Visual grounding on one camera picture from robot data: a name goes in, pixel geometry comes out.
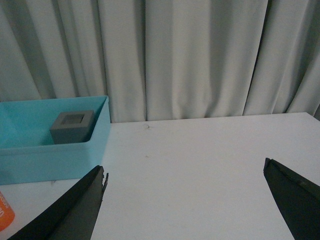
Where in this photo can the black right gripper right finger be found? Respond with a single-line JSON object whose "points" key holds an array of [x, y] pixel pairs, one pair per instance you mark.
{"points": [[297, 198]]}

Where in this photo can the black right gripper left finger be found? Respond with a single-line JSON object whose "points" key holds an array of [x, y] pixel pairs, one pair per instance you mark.
{"points": [[73, 216]]}

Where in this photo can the white curtain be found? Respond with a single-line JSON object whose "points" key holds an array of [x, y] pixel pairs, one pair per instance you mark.
{"points": [[164, 59]]}

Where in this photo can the orange cylinder part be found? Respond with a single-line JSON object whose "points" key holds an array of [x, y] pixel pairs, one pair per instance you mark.
{"points": [[7, 215]]}

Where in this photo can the gray cube with square hole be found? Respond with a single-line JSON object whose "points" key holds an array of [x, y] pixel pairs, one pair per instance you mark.
{"points": [[73, 127]]}

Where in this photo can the blue plastic box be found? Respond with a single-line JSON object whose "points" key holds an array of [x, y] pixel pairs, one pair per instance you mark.
{"points": [[27, 151]]}

